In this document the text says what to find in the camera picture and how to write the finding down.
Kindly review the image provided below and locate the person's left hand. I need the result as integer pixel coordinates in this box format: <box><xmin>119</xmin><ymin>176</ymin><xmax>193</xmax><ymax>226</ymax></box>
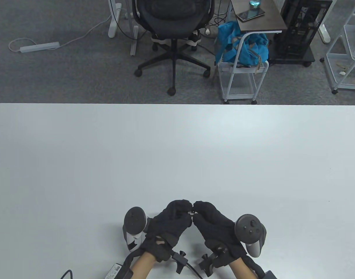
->
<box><xmin>141</xmin><ymin>199</ymin><xmax>194</xmax><ymax>262</ymax></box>

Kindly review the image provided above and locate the person's right hand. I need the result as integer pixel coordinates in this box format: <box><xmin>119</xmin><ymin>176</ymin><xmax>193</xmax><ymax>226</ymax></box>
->
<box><xmin>192</xmin><ymin>201</ymin><xmax>248</xmax><ymax>269</ymax></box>

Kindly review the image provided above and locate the grey labelled forearm pack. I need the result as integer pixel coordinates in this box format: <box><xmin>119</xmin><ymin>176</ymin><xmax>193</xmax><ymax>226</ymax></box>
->
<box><xmin>104</xmin><ymin>262</ymin><xmax>134</xmax><ymax>279</ymax></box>

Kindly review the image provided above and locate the person's left forearm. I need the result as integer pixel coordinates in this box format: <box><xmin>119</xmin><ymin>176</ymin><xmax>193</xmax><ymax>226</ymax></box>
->
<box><xmin>130</xmin><ymin>251</ymin><xmax>157</xmax><ymax>279</ymax></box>

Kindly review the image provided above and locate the person's right forearm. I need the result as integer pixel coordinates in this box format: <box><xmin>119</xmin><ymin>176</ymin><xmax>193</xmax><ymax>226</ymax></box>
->
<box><xmin>228</xmin><ymin>260</ymin><xmax>257</xmax><ymax>279</ymax></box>

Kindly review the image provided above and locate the grey and black hand controller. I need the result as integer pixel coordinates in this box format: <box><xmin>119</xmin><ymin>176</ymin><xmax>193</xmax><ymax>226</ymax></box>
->
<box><xmin>123</xmin><ymin>206</ymin><xmax>147</xmax><ymax>253</ymax></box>
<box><xmin>235</xmin><ymin>214</ymin><xmax>267</xmax><ymax>258</ymax></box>

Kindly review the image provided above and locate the blue fabric bag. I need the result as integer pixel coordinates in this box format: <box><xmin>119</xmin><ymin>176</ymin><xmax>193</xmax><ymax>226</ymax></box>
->
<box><xmin>215</xmin><ymin>20</ymin><xmax>269</xmax><ymax>68</ymax></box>

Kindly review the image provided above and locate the white desk leg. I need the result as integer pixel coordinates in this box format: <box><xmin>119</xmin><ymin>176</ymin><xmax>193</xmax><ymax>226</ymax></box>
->
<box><xmin>317</xmin><ymin>0</ymin><xmax>331</xmax><ymax>44</ymax></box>
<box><xmin>130</xmin><ymin>0</ymin><xmax>140</xmax><ymax>56</ymax></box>
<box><xmin>108</xmin><ymin>0</ymin><xmax>122</xmax><ymax>38</ymax></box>

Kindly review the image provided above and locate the black mesh office chair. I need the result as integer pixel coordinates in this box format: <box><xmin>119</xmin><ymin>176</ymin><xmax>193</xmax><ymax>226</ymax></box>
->
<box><xmin>132</xmin><ymin>0</ymin><xmax>215</xmax><ymax>96</ymax></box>

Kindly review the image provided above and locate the smartphone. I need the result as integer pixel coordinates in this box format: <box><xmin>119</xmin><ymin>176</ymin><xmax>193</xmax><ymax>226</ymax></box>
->
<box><xmin>236</xmin><ymin>8</ymin><xmax>266</xmax><ymax>22</ymax></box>

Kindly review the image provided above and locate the white power strip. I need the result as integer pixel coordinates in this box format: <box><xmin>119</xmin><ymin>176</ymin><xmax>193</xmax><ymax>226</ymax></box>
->
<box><xmin>20</xmin><ymin>42</ymin><xmax>60</xmax><ymax>53</ymax></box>

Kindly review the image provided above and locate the brown side table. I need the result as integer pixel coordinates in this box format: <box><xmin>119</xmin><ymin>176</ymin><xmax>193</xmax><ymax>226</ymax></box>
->
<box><xmin>230</xmin><ymin>0</ymin><xmax>288</xmax><ymax>33</ymax></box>

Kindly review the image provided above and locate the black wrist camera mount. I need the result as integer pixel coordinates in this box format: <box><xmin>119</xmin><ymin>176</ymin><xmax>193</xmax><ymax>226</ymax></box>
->
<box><xmin>198</xmin><ymin>251</ymin><xmax>221</xmax><ymax>277</ymax></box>
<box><xmin>171</xmin><ymin>249</ymin><xmax>190</xmax><ymax>273</ymax></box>

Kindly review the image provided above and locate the black glove strap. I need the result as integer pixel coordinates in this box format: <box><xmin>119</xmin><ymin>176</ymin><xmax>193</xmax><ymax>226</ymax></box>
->
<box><xmin>244</xmin><ymin>256</ymin><xmax>266</xmax><ymax>278</ymax></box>
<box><xmin>122</xmin><ymin>250</ymin><xmax>146</xmax><ymax>273</ymax></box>

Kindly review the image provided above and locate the white wire trolley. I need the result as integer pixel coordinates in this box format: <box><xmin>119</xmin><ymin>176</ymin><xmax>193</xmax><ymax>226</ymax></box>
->
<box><xmin>217</xmin><ymin>31</ymin><xmax>270</xmax><ymax>104</ymax></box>

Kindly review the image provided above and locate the white wire shelf cart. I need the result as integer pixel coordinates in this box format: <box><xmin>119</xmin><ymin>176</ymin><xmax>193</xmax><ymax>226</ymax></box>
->
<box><xmin>320</xmin><ymin>0</ymin><xmax>355</xmax><ymax>96</ymax></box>

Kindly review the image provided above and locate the white power cable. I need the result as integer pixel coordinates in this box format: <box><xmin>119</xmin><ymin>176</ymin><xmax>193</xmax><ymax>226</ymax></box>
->
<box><xmin>8</xmin><ymin>13</ymin><xmax>113</xmax><ymax>53</ymax></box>

